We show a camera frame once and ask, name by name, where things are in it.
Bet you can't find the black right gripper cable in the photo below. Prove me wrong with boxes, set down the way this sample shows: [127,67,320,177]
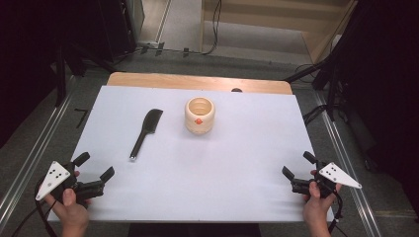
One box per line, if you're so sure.
[327,184,346,235]

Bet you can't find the black metal stand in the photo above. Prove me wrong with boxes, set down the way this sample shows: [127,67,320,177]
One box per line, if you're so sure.
[53,39,68,107]
[285,55,340,122]

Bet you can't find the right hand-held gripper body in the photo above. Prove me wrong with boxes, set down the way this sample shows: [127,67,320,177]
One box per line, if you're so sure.
[291,159,363,199]

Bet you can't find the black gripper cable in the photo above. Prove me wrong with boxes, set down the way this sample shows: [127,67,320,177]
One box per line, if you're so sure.
[327,184,346,235]
[11,179,59,237]

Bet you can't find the aluminium floor rail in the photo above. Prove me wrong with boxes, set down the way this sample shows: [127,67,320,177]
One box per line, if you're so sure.
[312,91,383,237]
[0,77,77,228]

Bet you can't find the cream ceramic cup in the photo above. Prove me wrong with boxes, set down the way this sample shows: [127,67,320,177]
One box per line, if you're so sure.
[184,96,216,135]

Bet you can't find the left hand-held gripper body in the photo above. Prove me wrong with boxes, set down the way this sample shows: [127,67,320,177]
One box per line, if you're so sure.
[35,160,106,209]

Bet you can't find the white board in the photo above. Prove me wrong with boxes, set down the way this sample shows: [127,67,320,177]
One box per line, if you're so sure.
[47,85,335,223]

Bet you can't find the person's left hand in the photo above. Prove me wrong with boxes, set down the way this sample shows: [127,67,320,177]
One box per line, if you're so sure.
[43,170,91,229]

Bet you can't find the black spatula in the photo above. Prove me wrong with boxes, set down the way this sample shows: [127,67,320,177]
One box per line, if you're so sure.
[128,108,164,162]

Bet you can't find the black floor cables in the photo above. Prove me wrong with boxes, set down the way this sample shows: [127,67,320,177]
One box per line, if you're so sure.
[301,104,329,126]

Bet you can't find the person's right hand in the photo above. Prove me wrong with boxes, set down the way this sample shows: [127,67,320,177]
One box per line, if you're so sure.
[302,169,343,228]

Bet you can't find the black cabinet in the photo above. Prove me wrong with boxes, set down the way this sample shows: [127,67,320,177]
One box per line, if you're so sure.
[97,0,136,63]

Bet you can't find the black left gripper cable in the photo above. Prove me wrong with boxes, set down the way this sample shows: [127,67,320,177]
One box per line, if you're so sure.
[11,179,59,237]

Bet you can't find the wooden step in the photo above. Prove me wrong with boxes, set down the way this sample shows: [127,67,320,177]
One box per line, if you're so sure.
[200,0,359,64]

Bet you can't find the black hanging cable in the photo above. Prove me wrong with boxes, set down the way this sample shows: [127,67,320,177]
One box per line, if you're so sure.
[200,0,222,55]

